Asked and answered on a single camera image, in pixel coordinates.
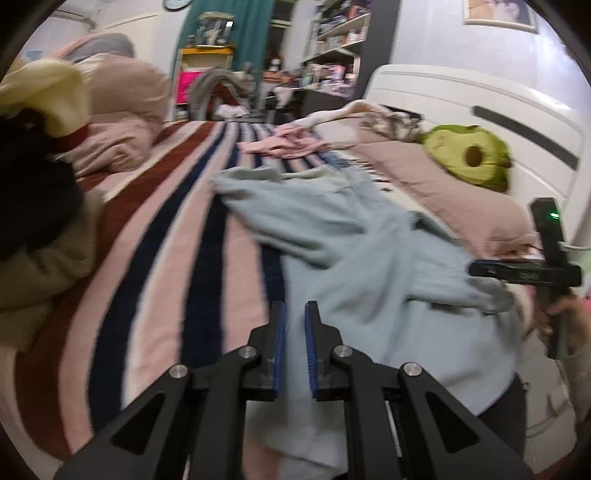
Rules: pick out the pink crumpled garment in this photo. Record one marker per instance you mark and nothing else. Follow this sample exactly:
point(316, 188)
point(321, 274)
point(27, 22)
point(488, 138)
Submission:
point(287, 142)

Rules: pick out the striped pink navy blanket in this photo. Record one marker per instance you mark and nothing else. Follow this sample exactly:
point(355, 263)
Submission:
point(177, 278)

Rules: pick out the yellow shelf with pink box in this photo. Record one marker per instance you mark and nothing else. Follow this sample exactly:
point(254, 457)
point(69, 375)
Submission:
point(190, 63)

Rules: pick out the cluttered dark shelf unit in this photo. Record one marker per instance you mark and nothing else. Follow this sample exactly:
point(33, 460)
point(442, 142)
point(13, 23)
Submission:
point(321, 54)

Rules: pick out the right hand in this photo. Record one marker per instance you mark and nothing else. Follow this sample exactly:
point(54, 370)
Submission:
point(574, 320)

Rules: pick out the green avocado plush toy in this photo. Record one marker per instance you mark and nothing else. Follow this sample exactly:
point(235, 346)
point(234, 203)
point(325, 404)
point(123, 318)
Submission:
point(471, 154)

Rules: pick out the patterned cloth near headboard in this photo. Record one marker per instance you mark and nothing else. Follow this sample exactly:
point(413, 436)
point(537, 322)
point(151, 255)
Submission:
point(395, 126)

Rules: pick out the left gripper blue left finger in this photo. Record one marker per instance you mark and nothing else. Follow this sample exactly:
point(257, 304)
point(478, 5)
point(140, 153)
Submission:
point(264, 378)

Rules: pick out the teal curtain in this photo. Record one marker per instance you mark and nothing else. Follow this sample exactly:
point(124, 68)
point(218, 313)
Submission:
point(251, 25)

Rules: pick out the beige pink rolled duvet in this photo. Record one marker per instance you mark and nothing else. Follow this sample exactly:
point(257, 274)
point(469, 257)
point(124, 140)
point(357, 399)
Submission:
point(128, 103)

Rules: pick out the round wall clock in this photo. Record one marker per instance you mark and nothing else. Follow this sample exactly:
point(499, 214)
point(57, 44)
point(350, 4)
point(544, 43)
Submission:
point(175, 5)

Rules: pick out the grey clothes heap on chair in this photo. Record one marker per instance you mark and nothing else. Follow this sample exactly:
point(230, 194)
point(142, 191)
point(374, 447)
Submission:
point(216, 87)

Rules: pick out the framed wall picture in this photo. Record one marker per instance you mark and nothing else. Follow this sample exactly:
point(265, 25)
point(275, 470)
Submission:
point(513, 14)

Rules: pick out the pink ribbed pillow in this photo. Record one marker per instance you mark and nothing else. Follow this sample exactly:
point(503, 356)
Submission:
point(488, 224)

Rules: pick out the light blue sweatshirt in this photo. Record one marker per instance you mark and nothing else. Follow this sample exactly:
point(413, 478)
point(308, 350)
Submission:
point(396, 286)

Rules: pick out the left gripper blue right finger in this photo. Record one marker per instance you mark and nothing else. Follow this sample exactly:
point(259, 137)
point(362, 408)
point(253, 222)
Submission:
point(326, 381)

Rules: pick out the white bed headboard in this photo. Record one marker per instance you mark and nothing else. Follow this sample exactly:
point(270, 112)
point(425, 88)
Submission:
point(549, 141)

